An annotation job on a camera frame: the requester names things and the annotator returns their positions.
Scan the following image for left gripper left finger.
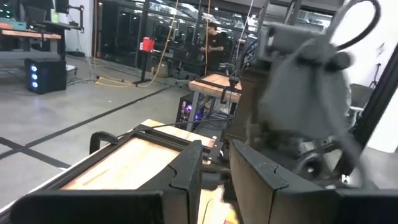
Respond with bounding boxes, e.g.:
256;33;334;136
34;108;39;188
9;140;203;224

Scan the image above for yellow floor cable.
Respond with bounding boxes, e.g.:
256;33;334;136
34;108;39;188
95;0;180;88

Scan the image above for wooden desk with black frame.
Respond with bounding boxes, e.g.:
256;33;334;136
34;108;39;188
0;21;63;60

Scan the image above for black computer tower blue lights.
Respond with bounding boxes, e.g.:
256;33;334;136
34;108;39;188
24;58;67;95

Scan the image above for black frame cable clamp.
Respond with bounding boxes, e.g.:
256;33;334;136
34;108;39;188
89;131;121;155

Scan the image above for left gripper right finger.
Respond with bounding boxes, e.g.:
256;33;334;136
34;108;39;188
229;139;398;224

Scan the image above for red container on stand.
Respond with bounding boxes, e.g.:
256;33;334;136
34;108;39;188
141;36;155;52

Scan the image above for person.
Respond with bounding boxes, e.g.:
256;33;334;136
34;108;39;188
200;21;233;74

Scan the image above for grey chair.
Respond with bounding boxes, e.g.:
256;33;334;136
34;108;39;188
348;83;376;114

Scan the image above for computer case with purple light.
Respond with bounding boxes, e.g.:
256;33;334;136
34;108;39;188
175;93;215;130

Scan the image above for black slanted metal strut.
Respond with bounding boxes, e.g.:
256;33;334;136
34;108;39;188
335;46;398;175

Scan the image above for wooden workbench with metal legs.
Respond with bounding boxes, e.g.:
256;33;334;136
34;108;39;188
186;73;243;131

